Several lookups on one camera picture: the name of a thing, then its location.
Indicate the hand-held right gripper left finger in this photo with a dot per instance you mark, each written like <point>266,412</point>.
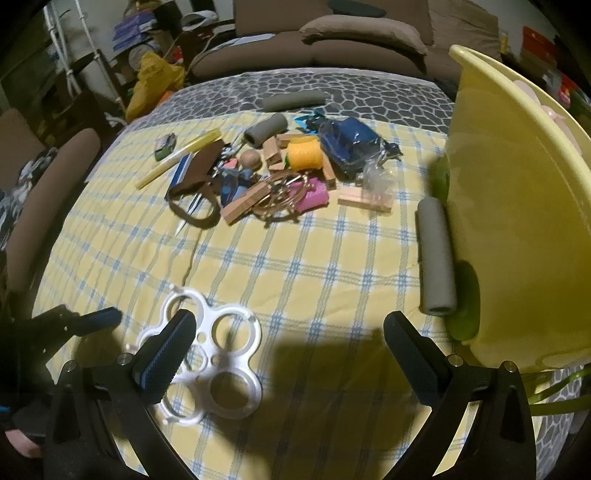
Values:
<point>159,364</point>

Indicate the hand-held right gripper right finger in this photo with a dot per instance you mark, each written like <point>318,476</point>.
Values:
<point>418,364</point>

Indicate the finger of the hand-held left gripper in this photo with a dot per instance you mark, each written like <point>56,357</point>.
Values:
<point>101,317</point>

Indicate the brown leather pouch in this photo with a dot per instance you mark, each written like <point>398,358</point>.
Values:
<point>198,170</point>

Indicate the pink mesh pouch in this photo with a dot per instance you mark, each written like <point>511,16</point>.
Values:
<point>314,196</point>

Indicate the person's left hand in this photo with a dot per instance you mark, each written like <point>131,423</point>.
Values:
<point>22,442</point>

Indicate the green round suction disc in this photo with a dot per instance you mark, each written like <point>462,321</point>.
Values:
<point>441,180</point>
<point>466,309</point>

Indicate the long grey foam tube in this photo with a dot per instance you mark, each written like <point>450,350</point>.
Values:
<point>293,101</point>
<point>434,258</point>

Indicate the brown chair armrest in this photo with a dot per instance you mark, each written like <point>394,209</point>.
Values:
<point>46,207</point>

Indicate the white toy sword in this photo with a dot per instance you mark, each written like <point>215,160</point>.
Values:
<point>189,216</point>

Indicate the yellow plaid cloth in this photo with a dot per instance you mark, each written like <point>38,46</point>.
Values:
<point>300,277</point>

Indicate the black white patterned cloth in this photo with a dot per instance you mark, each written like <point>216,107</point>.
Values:
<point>27,175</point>

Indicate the white blue paper card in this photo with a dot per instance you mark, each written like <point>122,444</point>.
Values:
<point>181,174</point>

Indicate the flat light wooden block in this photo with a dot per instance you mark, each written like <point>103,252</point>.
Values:
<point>362,202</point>

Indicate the yellow plastic tube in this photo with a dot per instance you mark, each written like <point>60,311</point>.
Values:
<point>180,157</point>

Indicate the wide wooden block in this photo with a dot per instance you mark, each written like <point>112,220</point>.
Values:
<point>240,204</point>

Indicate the small toy car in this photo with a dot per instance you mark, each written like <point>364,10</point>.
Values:
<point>165,146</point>

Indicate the yellow plastic basin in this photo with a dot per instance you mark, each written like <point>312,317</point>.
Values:
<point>517,207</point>

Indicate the blue flower toy figure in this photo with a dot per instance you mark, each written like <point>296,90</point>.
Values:
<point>233,182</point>

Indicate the thin wooden stick block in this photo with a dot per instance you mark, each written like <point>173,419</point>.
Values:
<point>329,174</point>

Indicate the metal ship wheel ornament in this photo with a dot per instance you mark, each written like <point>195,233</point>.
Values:
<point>279,187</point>

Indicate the small black toy figure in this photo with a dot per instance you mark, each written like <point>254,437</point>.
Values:
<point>391,151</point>

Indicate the wooden ball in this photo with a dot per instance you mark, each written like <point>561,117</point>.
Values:
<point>252,159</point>

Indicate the small wooden block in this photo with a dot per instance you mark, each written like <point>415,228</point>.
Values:
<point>276,166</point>

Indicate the blue cloth in plastic bag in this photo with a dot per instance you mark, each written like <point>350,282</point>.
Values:
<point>351,143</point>

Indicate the upright wooden block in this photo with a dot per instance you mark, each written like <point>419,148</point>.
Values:
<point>269,150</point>

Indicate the yellow mesh roll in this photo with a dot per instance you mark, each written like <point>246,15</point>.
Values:
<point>304,154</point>

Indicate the yellow plastic bag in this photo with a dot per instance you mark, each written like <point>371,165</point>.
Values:
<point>152,78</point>

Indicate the short grey foam tube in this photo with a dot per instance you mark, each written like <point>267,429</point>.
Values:
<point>265,129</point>

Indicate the long wooden block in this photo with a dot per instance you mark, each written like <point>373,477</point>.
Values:
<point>288,139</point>

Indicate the white metal rack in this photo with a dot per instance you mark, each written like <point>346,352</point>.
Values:
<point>69,55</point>

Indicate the teal black toy robot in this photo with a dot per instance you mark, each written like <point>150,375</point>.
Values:
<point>310,121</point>

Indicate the blue purple box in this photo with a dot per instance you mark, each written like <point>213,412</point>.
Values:
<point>131,27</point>

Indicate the brown sofa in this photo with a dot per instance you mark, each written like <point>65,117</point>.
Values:
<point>258,55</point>

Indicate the white cap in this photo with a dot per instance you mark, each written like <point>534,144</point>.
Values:
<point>196,21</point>

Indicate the brown pillow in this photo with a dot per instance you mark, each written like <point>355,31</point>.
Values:
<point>360,30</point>

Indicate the red box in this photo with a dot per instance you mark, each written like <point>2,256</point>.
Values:
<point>538,44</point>

